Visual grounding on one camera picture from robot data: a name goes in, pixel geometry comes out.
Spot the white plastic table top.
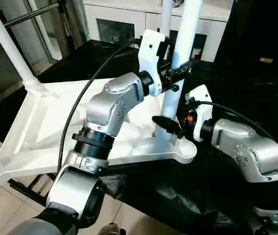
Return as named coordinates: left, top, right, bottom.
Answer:
left=0, top=78, right=198, bottom=187

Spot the white glass-door cabinet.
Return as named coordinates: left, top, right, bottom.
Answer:
left=83, top=0, right=229, bottom=62

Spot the black work mat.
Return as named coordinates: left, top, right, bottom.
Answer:
left=0, top=39, right=278, bottom=235

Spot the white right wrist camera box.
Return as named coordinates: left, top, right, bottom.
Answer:
left=185, top=84, right=214, bottom=143

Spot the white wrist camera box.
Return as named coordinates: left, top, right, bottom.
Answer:
left=137, top=29, right=169, bottom=97
left=185, top=84, right=214, bottom=143

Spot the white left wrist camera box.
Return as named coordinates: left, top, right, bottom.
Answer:
left=137, top=29, right=169, bottom=97

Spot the grey metal rack frame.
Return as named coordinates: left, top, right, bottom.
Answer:
left=0, top=0, right=88, bottom=64

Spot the black metal table frame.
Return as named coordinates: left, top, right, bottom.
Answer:
left=7, top=174, right=57, bottom=207

